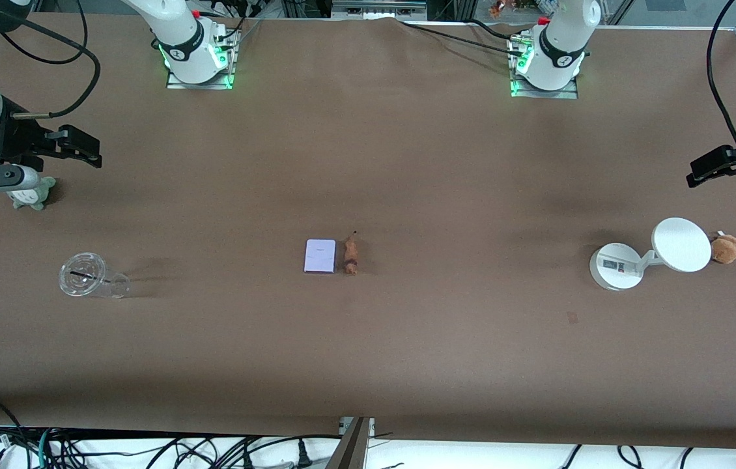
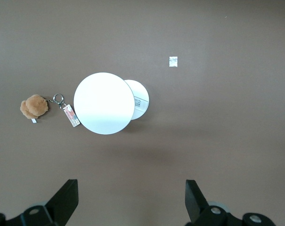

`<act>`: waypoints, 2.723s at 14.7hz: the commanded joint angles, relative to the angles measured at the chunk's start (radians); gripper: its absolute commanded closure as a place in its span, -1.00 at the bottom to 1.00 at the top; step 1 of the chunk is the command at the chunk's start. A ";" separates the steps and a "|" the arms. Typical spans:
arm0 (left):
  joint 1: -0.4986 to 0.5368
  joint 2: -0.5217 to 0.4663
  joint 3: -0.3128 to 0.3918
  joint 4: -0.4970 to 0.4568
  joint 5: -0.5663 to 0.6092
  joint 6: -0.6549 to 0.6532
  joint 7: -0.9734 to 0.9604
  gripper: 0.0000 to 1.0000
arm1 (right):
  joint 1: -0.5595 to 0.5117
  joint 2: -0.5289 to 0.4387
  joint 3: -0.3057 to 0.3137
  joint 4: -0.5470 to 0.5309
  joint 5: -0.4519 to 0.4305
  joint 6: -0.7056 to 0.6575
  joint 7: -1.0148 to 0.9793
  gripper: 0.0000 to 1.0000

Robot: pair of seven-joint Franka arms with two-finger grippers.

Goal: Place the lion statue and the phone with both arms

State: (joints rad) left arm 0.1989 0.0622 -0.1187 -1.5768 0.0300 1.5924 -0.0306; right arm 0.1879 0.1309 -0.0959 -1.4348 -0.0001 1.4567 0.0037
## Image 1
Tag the brown lion statue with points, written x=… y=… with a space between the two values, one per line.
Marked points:
x=350 y=254

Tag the small orange figurine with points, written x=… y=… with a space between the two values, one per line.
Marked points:
x=495 y=9

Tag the white round desk lamp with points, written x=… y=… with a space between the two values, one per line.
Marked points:
x=680 y=244

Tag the aluminium frame rail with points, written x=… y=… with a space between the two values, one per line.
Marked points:
x=378 y=8

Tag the silver metal bracket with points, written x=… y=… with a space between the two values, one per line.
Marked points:
x=369 y=426

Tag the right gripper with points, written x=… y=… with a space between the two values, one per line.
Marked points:
x=14 y=136

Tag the brown plush bear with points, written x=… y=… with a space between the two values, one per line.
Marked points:
x=726 y=249

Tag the lavender phone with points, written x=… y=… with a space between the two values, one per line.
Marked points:
x=320 y=256

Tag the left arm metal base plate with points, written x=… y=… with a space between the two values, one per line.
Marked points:
x=544 y=94

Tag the clear plastic cup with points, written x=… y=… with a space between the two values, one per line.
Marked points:
x=84 y=275

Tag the dark table support beam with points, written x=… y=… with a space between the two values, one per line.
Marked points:
x=350 y=449

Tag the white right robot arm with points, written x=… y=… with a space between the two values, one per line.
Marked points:
x=179 y=32

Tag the grey green plush toy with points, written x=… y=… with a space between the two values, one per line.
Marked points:
x=39 y=197

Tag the black power plug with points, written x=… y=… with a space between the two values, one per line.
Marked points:
x=303 y=456

